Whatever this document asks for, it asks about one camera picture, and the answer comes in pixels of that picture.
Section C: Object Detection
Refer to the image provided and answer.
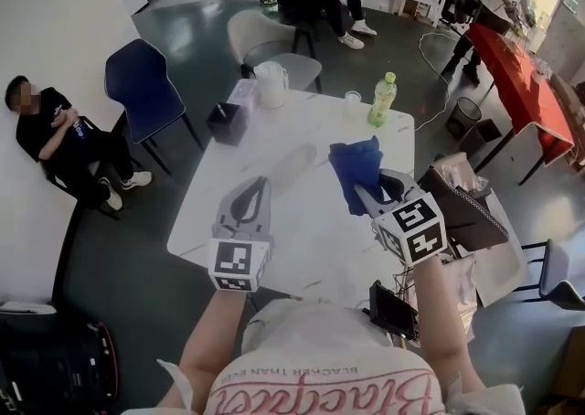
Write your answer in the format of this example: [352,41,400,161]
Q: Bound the black floor box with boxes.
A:
[459,118,504,156]

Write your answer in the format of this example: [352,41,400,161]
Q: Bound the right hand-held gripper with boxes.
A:
[354,169,447,267]

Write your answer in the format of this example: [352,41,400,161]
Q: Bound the black mesh wastebasket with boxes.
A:
[446,96,484,138]

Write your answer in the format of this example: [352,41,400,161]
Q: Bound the large cardboard box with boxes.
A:
[555,337,585,415]

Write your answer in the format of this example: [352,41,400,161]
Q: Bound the white panel with rim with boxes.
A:
[474,188,532,307]

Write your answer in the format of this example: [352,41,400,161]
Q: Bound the black case with red trim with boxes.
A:
[0,307,121,415]

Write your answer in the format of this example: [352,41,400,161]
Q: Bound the black square box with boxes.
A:
[206,101,250,148]

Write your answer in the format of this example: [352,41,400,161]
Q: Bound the white shirt with pink print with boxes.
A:
[154,348,527,415]

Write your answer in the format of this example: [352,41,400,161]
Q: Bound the translucent lilac container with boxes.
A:
[227,78,259,111]

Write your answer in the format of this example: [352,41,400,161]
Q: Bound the person's white trousers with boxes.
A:
[240,296,394,359]

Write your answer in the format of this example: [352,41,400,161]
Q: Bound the black metal chair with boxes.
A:
[43,115,144,223]

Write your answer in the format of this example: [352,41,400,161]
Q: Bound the red table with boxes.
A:
[465,22,575,186]

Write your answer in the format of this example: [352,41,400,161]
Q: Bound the blue cloth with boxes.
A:
[328,134,385,218]

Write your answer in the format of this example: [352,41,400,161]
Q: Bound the person's left forearm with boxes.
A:
[177,287,249,405]

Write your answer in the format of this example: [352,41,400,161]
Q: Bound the clear plastic bag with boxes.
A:
[431,151,491,196]

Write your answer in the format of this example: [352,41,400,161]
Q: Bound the navy blue chair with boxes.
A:
[104,37,205,177]

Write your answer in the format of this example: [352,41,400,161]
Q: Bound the clear plastic cup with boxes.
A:
[345,90,363,118]

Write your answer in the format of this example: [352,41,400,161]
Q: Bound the dark brown chair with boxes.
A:
[420,165,510,252]

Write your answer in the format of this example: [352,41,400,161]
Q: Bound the person's right forearm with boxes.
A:
[410,255,479,394]

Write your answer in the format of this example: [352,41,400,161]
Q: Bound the white marble table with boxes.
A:
[166,89,417,309]

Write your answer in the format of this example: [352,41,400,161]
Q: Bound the white kettle jug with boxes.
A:
[253,60,290,111]

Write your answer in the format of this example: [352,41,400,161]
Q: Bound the green drink bottle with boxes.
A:
[367,71,399,128]

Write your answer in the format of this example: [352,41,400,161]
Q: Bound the long white cable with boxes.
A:
[413,31,463,132]

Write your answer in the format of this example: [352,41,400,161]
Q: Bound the beige upholstered chair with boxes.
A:
[227,9,324,94]

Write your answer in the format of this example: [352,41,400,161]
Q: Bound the black belt-worn device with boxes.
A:
[368,280,420,342]

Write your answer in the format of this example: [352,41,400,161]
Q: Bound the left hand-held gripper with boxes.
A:
[207,175,276,293]

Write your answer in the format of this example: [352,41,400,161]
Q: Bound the dark grey chair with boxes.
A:
[520,239,585,312]

